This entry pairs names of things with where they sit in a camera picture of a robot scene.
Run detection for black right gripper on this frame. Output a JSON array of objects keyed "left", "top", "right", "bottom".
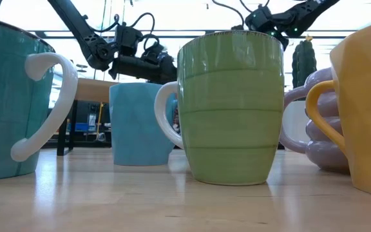
[{"left": 231, "top": 6, "right": 289, "bottom": 51}]

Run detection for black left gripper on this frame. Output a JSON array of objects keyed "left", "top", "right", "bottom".
[{"left": 109, "top": 54, "right": 178, "bottom": 85}]

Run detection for light blue faceted mug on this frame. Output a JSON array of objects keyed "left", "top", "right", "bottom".
[{"left": 109, "top": 82, "right": 178, "bottom": 167}]

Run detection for green ribbed mug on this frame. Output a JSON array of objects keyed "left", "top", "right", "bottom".
[{"left": 154, "top": 30, "right": 285, "bottom": 187}]

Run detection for yellow mug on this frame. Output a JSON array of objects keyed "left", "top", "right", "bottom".
[{"left": 305, "top": 16, "right": 371, "bottom": 200}]

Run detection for lilac spiral mug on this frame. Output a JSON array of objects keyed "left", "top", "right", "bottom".
[{"left": 278, "top": 66, "right": 350, "bottom": 173}]

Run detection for white mug front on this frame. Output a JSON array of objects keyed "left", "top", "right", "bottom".
[{"left": 0, "top": 15, "right": 79, "bottom": 182}]

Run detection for person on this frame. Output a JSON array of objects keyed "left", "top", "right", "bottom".
[{"left": 171, "top": 108, "right": 180, "bottom": 133}]

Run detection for green cactus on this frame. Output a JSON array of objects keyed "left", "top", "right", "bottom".
[{"left": 291, "top": 39, "right": 318, "bottom": 90}]

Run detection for wooden shelf black metal legs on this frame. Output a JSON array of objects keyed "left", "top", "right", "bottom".
[{"left": 55, "top": 77, "right": 120, "bottom": 157}]

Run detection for yellow pole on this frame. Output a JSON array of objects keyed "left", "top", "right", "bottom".
[{"left": 95, "top": 102, "right": 105, "bottom": 141}]

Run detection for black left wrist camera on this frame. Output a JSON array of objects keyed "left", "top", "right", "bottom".
[{"left": 142, "top": 41, "right": 167, "bottom": 64}]

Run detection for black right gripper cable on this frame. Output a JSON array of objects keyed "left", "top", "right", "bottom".
[{"left": 211, "top": 0, "right": 246, "bottom": 30}]

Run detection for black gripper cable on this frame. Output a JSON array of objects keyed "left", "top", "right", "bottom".
[
  {"left": 88, "top": 12, "right": 161, "bottom": 52},
  {"left": 211, "top": 0, "right": 246, "bottom": 30}
]

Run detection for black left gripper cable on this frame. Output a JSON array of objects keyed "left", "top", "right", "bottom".
[{"left": 88, "top": 12, "right": 161, "bottom": 52}]

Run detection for black aluminium table frame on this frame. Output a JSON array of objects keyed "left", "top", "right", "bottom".
[{"left": 40, "top": 140, "right": 113, "bottom": 150}]

